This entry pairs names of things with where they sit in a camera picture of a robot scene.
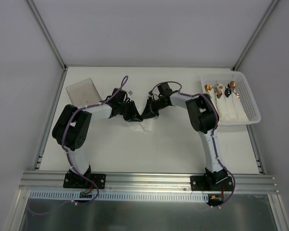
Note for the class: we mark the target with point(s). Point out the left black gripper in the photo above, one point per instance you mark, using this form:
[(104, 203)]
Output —
[(128, 110)]

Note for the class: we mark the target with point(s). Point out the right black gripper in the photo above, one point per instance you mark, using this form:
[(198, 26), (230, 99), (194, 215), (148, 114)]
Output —
[(151, 107)]

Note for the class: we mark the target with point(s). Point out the white paper napkin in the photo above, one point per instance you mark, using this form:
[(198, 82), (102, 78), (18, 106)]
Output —
[(144, 126)]

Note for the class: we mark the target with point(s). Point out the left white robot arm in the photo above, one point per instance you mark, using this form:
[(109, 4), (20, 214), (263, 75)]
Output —
[(71, 129)]

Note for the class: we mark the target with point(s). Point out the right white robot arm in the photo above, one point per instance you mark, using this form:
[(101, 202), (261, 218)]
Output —
[(204, 119)]

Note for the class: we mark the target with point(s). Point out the rolled napkin with copper spoon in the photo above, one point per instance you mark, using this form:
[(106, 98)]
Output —
[(210, 91)]

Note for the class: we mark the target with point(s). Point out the rolled napkin with black spoon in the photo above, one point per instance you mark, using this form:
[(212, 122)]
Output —
[(230, 106)]

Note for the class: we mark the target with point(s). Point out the smoky transparent plastic container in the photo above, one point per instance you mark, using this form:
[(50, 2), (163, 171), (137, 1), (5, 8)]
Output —
[(83, 93)]

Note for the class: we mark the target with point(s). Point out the white perforated plastic basket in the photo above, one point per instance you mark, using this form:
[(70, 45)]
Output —
[(237, 105)]

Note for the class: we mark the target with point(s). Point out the copper spoon in basket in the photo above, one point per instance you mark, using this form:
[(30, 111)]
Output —
[(232, 86)]

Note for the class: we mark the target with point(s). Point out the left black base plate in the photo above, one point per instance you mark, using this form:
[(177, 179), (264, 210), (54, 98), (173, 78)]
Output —
[(75, 181)]

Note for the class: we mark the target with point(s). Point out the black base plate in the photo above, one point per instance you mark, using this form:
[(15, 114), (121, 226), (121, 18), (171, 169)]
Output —
[(75, 181), (206, 183)]

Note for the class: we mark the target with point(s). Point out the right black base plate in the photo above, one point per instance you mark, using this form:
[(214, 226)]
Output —
[(206, 183)]

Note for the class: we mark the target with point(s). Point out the white slotted cable duct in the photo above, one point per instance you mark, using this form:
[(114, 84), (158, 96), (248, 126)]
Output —
[(120, 196)]

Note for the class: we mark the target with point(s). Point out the aluminium mounting rail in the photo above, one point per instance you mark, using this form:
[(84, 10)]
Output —
[(149, 182)]

